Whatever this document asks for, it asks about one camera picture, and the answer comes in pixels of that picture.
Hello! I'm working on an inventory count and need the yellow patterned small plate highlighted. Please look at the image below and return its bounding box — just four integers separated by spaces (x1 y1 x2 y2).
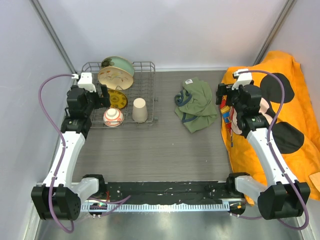
108 89 128 110

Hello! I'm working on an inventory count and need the cream bird plate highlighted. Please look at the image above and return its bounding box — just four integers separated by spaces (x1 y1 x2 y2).
97 66 134 90

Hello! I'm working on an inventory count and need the beige tumbler cup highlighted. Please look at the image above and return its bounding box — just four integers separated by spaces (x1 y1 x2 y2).
132 98 148 123

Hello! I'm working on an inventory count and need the green flower plate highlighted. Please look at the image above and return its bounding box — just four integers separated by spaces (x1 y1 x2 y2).
100 56 135 77

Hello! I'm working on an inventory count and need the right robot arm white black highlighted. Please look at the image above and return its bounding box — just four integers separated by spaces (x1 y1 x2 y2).
216 83 311 220

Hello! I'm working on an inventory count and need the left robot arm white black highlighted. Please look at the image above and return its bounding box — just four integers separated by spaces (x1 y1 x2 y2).
31 85 110 221

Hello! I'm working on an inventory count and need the white orange patterned bowl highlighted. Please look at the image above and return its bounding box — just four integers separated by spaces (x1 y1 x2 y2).
103 108 124 127

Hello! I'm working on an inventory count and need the green shirt with blue trim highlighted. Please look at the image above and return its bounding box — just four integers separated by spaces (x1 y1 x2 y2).
174 77 218 134

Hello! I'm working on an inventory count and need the orange Mickey Mouse towel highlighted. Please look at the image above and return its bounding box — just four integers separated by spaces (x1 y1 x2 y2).
219 50 320 201

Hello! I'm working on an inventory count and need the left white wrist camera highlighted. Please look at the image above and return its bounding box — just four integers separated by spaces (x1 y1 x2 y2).
71 72 97 93

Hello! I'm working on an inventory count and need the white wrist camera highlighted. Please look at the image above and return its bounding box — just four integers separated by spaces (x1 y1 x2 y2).
231 68 253 90
71 72 97 93

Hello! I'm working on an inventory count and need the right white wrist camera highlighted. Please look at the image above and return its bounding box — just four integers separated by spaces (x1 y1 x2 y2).
231 68 253 90

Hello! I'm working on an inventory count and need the grey wire dish rack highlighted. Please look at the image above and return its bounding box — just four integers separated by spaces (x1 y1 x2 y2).
81 61 158 129

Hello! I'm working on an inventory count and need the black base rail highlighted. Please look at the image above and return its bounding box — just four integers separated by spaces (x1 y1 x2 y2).
104 181 240 205

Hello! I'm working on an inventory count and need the white slotted cable duct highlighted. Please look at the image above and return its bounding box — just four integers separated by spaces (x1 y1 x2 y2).
80 201 230 213

